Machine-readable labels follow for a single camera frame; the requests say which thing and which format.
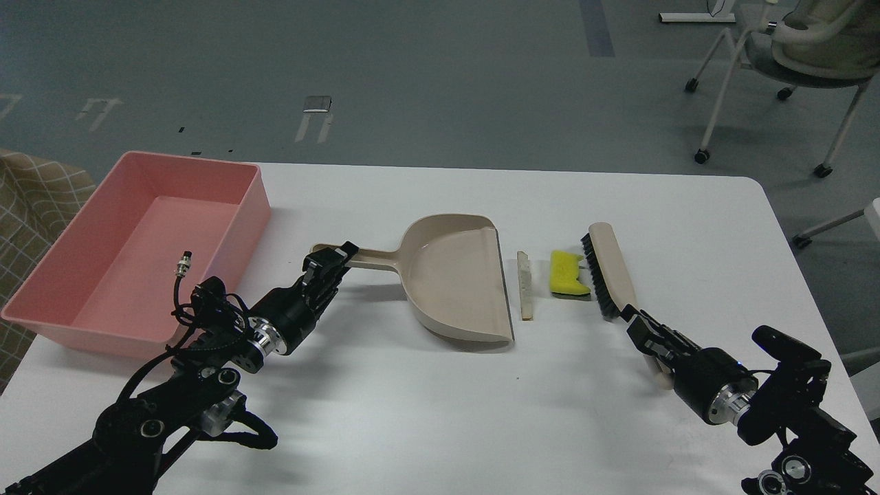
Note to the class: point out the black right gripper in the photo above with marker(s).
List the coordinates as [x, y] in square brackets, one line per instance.
[716, 386]

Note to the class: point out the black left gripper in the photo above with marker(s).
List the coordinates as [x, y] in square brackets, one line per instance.
[294, 311]

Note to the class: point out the beige brush black bristles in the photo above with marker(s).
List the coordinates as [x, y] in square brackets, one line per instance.
[615, 291]

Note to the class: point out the yellow sponge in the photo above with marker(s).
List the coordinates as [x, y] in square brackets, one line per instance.
[564, 278]

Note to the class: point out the beige plastic dustpan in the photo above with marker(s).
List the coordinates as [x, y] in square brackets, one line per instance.
[451, 269]

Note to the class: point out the white bread slice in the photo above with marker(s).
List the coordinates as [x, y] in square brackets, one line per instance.
[523, 270]

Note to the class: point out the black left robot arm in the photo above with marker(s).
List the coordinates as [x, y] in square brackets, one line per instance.
[190, 393]

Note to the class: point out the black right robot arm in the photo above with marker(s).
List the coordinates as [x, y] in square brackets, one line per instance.
[815, 457]

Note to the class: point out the pink plastic bin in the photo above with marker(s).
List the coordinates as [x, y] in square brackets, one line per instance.
[106, 284]

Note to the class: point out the metal floor plate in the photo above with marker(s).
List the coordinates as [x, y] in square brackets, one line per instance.
[317, 104]

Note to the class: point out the beige checked cloth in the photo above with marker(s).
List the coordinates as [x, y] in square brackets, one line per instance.
[39, 198]

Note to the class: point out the white furniture base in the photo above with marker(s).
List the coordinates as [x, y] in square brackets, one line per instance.
[696, 18]

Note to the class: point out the white office chair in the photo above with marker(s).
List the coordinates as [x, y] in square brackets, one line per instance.
[818, 44]

